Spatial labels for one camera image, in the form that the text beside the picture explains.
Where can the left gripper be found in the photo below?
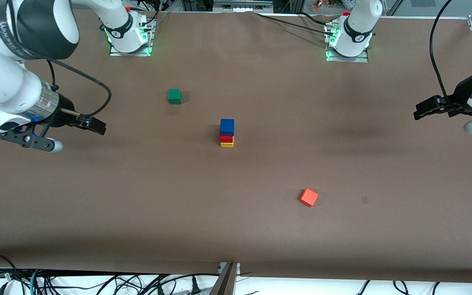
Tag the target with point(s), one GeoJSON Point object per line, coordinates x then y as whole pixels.
{"type": "Point", "coordinates": [459, 97]}

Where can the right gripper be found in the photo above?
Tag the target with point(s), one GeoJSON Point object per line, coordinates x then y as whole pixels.
{"type": "Point", "coordinates": [64, 112]}

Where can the blue block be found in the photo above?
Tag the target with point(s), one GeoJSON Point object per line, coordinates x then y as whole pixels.
{"type": "Point", "coordinates": [227, 127]}

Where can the red block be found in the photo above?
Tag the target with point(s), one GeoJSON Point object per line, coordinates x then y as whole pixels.
{"type": "Point", "coordinates": [226, 139]}

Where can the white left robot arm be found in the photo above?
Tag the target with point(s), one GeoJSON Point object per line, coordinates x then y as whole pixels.
{"type": "Point", "coordinates": [359, 24]}

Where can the green block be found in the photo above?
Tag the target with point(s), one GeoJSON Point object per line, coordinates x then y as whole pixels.
{"type": "Point", "coordinates": [174, 96]}

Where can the yellow block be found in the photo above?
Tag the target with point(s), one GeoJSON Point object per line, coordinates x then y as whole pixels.
{"type": "Point", "coordinates": [227, 145]}

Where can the colourful clutter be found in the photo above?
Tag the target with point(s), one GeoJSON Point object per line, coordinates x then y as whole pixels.
{"type": "Point", "coordinates": [330, 4]}

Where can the orange block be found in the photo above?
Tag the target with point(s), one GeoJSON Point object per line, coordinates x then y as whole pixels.
{"type": "Point", "coordinates": [308, 197]}

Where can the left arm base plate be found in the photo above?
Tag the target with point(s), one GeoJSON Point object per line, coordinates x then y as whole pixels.
{"type": "Point", "coordinates": [365, 57]}

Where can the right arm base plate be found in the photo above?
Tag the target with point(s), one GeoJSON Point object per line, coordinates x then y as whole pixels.
{"type": "Point", "coordinates": [150, 45]}

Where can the aluminium rail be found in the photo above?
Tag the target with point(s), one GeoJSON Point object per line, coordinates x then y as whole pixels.
{"type": "Point", "coordinates": [240, 5]}

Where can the metal bracket post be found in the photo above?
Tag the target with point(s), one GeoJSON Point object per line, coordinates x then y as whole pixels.
{"type": "Point", "coordinates": [225, 282]}

